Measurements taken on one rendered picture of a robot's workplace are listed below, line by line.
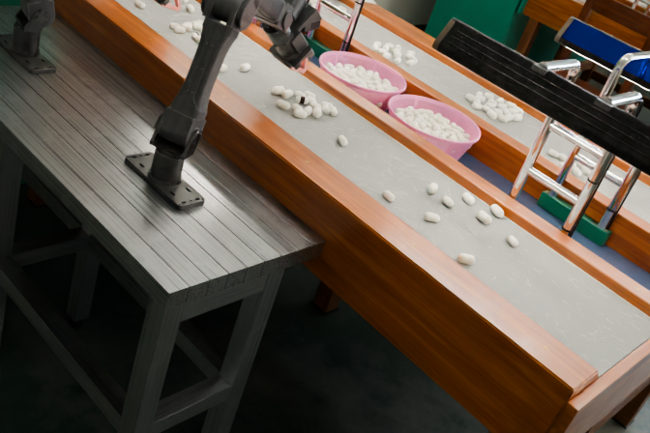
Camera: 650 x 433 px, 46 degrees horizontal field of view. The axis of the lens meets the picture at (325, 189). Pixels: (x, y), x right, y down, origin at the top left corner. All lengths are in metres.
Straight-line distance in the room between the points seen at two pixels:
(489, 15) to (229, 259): 3.49
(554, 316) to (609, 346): 0.11
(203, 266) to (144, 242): 0.12
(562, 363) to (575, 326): 0.18
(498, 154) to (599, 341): 0.79
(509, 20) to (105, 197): 3.46
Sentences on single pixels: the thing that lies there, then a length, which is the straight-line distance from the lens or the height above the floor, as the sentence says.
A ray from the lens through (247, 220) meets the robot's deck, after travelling 1.59.
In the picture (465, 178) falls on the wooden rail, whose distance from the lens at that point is 1.87.
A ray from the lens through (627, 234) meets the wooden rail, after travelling 2.07.
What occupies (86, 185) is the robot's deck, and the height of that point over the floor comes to 0.67.
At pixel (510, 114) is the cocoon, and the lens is 2.42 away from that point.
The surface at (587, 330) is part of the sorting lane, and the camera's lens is 1.58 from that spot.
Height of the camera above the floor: 1.52
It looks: 28 degrees down
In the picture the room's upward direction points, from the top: 19 degrees clockwise
